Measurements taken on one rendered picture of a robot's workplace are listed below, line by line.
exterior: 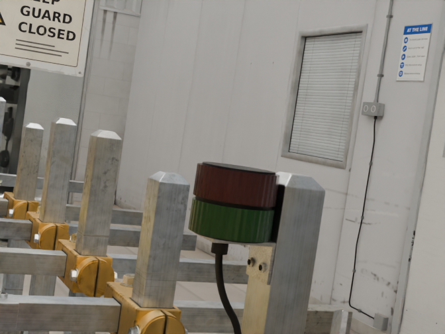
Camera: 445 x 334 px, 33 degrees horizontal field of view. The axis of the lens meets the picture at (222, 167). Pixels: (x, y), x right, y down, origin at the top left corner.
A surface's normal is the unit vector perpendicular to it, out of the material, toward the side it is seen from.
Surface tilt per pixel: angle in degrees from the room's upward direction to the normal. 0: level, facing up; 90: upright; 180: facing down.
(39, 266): 90
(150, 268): 90
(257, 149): 90
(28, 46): 90
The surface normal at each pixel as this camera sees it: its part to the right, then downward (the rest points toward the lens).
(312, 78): -0.89, -0.11
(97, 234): 0.42, 0.11
